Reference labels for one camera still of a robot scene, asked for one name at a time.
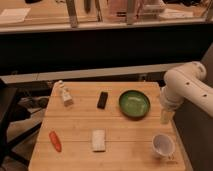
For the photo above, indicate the cream cylindrical pusher tool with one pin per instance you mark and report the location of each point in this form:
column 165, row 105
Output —
column 166, row 115

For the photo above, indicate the white paper sheet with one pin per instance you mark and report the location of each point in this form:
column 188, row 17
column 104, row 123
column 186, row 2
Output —
column 8, row 16

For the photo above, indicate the orange toy carrot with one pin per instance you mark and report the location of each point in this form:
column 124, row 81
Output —
column 55, row 141

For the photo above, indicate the white paper cup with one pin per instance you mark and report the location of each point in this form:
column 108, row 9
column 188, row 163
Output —
column 162, row 146

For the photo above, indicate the metal frame post right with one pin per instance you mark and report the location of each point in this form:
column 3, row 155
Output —
column 130, row 11

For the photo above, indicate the white sponge block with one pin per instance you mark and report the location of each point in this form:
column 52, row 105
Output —
column 98, row 141

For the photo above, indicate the metal frame post left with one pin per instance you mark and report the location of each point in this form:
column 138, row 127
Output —
column 72, row 13

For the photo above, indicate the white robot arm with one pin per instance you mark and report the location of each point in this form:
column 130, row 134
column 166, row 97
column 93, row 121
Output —
column 185, row 82

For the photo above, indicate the green bowl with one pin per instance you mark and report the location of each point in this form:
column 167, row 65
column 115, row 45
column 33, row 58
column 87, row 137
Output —
column 134, row 104

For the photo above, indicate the white toy figurine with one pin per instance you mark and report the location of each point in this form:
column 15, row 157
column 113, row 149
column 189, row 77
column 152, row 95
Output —
column 65, row 94

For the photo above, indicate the black eraser block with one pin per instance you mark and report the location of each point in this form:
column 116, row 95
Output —
column 102, row 100

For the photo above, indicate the metal frame post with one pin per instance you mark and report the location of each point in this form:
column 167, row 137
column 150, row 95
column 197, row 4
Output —
column 130, row 11
column 72, row 13

